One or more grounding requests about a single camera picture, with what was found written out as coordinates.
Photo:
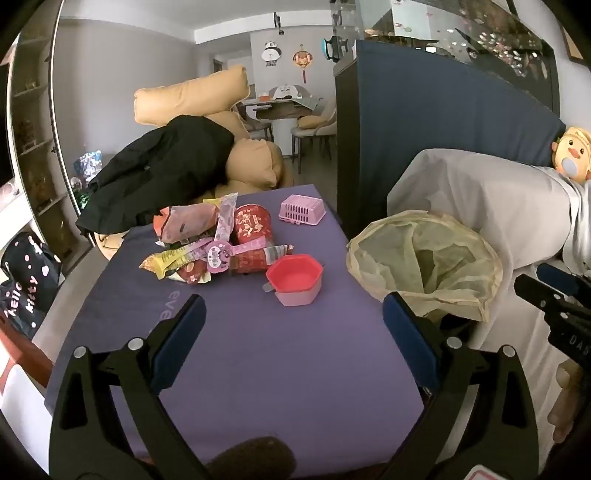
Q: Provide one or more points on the navy blue cloth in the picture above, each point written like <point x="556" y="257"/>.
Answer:
<point x="438" y="129"/>

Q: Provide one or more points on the yellow duck plush toy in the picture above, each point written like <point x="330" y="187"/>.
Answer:
<point x="575" y="150"/>

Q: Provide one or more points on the black cabinet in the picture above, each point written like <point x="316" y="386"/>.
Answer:
<point x="345" y="138"/>

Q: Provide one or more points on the pink plastic basket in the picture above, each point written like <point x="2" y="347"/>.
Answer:
<point x="302" y="210"/>

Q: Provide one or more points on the red hanging ornament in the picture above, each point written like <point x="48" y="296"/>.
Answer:
<point x="303" y="59"/>

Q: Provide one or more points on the white shelf unit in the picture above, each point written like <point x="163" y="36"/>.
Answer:
<point x="37" y="138"/>

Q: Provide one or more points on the small red snack packet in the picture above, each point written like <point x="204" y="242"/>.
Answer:
<point x="191" y="273"/>

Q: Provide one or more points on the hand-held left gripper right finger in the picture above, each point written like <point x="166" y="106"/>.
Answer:
<point x="408" y="344"/>

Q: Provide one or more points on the white cloth cover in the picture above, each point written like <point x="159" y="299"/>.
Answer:
<point x="489" y="198"/>

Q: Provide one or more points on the purple printed mat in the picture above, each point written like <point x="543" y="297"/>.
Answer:
<point x="277" y="369"/>

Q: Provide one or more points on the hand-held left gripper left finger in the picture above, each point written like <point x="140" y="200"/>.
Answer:
<point x="184" y="334"/>

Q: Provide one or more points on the black jacket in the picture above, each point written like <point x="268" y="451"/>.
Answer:
<point x="157" y="170"/>

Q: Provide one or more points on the person's right hand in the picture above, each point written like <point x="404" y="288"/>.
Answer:
<point x="567" y="401"/>

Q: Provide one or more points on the yellow snack packet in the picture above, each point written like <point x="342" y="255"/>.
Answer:
<point x="164" y="262"/>

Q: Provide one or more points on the dining table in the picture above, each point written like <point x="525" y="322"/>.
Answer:
<point x="281" y="108"/>

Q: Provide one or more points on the glass display tank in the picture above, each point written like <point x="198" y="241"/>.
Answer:
<point x="508" y="46"/>

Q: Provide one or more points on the pink patterned strip wrapper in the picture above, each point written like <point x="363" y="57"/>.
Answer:
<point x="227" y="214"/>

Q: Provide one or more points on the beige dining chair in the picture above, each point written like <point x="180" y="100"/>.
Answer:
<point x="314" y="131"/>

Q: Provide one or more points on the pink round cartoon packaging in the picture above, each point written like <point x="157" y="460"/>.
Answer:
<point x="219" y="257"/>

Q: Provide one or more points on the blue silver foil packet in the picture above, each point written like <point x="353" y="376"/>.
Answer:
<point x="88" y="164"/>

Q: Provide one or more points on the teal hanging decoration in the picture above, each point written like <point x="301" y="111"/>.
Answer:
<point x="334" y="48"/>

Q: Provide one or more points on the panda wall decoration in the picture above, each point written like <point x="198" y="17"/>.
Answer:
<point x="271" y="51"/>

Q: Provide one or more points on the black bag with pink print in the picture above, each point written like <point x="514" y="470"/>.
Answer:
<point x="27" y="281"/>

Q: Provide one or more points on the brown framed picture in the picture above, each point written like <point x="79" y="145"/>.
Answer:
<point x="577" y="44"/>

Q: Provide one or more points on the pale yellow plastic bag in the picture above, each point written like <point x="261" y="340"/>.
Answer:
<point x="415" y="258"/>

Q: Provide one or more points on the pink translucent snack bag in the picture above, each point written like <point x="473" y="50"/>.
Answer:
<point x="184" y="224"/>

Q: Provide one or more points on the tan beanbag sofa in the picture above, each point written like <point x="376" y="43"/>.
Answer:
<point x="251" y="161"/>

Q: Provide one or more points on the red hexagonal bowl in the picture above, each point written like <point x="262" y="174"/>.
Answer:
<point x="295" y="281"/>

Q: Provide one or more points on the brown leather bag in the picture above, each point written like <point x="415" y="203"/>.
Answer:
<point x="23" y="355"/>

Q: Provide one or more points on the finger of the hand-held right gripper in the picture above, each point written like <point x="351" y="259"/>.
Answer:
<point x="547" y="300"/>
<point x="556" y="277"/>

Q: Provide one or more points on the red packet with grey end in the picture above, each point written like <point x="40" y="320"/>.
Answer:
<point x="254" y="262"/>

